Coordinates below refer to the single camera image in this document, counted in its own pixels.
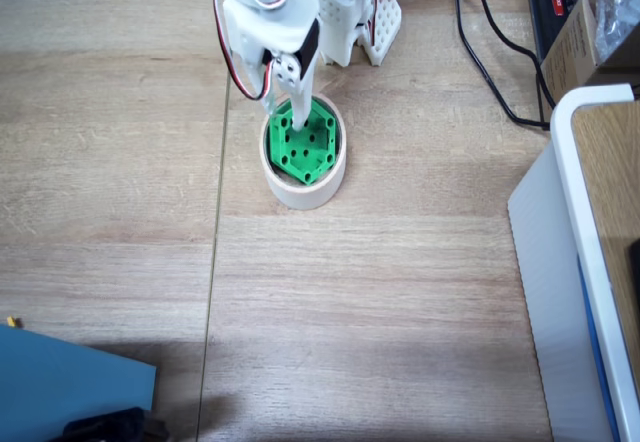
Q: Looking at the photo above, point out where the red white black servo wire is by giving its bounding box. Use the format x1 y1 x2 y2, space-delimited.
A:
213 0 311 103

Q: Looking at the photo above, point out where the brown cardboard box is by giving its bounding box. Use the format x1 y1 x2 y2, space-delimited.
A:
539 0 640 106

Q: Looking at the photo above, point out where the beige masking tape roll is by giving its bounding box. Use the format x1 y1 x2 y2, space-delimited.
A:
258 93 348 212

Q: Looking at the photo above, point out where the black power cable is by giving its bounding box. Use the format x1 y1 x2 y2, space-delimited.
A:
434 0 556 128
449 0 551 131

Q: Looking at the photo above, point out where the black device with red label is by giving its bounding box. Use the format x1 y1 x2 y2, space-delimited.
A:
524 0 601 61

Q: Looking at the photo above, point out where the blue flat board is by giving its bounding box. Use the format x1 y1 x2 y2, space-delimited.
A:
0 324 157 442

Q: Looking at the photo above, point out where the clear plastic bag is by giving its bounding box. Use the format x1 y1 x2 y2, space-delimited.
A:
592 0 640 61

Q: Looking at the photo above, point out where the green hexagonal printed component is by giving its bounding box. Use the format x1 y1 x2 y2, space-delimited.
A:
268 99 338 186

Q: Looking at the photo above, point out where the white ribbed container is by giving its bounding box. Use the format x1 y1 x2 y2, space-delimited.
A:
507 84 640 442

